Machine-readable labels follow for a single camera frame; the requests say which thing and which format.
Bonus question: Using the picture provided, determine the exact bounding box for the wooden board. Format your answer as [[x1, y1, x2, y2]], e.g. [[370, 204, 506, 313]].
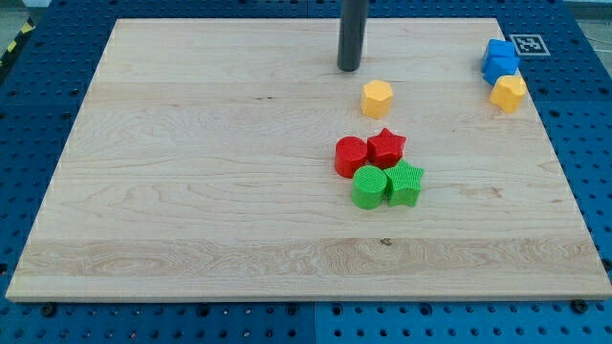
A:
[[7, 18, 611, 303]]

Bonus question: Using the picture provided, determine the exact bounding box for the black yellow hazard tape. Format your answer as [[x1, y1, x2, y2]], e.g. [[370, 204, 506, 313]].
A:
[[1, 17, 36, 68]]

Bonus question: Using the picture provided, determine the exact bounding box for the red star block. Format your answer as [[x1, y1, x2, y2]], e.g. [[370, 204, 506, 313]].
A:
[[366, 128, 407, 169]]

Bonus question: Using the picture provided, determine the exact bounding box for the blue cube block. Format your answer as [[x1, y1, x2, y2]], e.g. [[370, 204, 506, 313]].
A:
[[481, 39, 520, 86]]

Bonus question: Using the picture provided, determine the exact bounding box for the green star block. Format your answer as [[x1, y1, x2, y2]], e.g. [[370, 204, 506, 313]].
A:
[[383, 160, 425, 207]]

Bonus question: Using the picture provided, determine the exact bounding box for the yellow hexagon block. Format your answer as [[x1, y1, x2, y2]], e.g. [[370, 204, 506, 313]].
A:
[[361, 79, 394, 119]]

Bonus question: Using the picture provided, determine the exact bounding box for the red cylinder block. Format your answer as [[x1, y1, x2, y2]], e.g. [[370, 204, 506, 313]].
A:
[[335, 136, 367, 178]]

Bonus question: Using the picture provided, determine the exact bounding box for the fiducial marker tag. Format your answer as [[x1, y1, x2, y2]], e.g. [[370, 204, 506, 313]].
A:
[[509, 33, 550, 56]]

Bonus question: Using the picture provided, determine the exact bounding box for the green cylinder block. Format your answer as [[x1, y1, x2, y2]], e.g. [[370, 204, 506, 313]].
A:
[[351, 165, 387, 209]]

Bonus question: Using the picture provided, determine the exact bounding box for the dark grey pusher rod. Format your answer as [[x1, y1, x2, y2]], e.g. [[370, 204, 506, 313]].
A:
[[337, 0, 368, 72]]

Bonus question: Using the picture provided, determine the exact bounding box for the yellow heart block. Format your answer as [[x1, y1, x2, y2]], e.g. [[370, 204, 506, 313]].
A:
[[490, 75, 528, 113]]

